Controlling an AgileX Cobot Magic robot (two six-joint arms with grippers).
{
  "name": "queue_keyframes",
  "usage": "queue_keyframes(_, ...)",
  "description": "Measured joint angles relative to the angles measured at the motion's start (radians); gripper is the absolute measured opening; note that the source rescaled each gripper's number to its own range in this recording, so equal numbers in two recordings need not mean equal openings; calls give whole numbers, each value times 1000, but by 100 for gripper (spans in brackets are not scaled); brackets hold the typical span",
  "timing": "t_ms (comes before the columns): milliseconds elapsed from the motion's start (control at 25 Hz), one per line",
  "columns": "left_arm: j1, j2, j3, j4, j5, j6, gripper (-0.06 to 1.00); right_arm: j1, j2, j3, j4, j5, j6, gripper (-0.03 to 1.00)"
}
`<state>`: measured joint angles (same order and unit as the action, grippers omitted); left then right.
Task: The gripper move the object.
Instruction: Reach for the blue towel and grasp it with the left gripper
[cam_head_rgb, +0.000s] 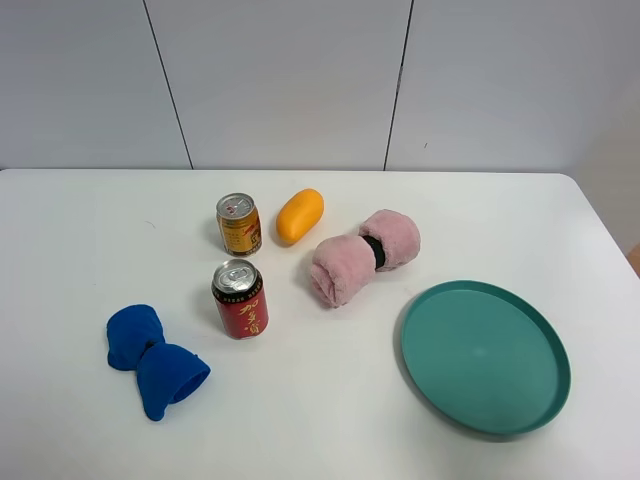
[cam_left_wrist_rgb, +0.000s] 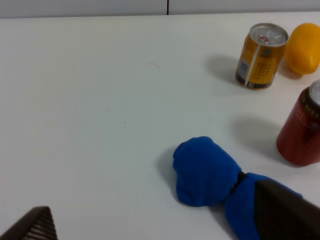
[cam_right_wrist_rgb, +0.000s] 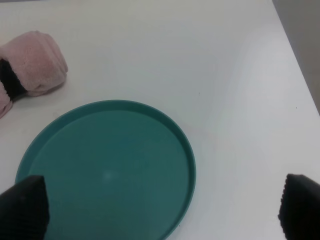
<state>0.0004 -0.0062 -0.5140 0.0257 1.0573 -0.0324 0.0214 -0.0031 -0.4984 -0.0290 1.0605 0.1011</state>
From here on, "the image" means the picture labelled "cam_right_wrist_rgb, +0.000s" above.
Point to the black band on towel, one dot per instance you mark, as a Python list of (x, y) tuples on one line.
[(10, 81)]

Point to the pink rolled towel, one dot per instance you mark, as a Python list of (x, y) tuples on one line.
[(37, 61)]

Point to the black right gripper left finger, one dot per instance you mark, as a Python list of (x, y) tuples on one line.
[(24, 210)]

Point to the teal round plate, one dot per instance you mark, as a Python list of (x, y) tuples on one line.
[(113, 170)]

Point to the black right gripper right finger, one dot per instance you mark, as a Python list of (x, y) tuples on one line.
[(299, 212)]

